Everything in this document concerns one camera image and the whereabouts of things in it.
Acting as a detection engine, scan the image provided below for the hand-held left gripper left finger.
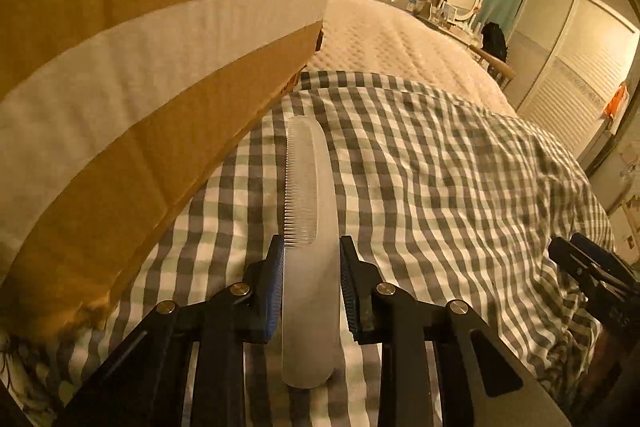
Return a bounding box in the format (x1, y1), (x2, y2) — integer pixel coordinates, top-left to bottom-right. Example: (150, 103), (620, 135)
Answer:
(60, 234), (287, 427)

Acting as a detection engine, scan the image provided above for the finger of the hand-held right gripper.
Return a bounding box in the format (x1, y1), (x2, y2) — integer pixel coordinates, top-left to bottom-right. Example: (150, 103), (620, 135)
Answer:
(548, 237), (608, 280)
(570, 233), (631, 275)

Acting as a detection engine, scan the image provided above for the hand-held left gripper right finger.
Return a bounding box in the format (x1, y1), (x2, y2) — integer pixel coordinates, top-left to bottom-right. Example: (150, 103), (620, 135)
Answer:
(339, 235), (573, 427)

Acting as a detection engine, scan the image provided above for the frosted white comb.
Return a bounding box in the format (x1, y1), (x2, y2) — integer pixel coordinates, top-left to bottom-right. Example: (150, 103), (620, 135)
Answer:
(281, 116), (341, 389)

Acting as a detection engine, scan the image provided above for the grey white checked blanket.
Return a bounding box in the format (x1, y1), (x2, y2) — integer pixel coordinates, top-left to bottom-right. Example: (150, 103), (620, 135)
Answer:
(47, 69), (616, 427)

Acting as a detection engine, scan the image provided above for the orange hanging bag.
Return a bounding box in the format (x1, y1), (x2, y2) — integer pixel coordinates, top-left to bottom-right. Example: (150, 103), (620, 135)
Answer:
(604, 83), (630, 120)

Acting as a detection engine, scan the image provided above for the white louvered wardrobe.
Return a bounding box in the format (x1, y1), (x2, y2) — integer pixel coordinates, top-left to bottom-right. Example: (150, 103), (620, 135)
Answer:
(515, 0), (640, 162)

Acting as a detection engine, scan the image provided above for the wooden chair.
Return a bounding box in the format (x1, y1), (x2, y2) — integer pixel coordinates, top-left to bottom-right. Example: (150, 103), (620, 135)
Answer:
(470, 47), (517, 90)

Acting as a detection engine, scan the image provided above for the black backpack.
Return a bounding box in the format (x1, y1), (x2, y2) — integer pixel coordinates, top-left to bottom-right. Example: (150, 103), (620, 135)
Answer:
(481, 22), (508, 62)

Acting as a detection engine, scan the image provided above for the white quilted mattress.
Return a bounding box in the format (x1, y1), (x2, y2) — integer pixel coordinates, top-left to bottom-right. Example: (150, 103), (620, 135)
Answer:
(300, 0), (518, 118)

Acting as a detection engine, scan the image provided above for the white dressing table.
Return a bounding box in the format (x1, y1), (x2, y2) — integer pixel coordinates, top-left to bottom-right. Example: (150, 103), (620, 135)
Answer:
(415, 2), (488, 52)

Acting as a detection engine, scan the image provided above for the leaf print bedding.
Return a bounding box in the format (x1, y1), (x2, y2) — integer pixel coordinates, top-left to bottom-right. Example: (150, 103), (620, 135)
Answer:
(0, 332), (66, 418)

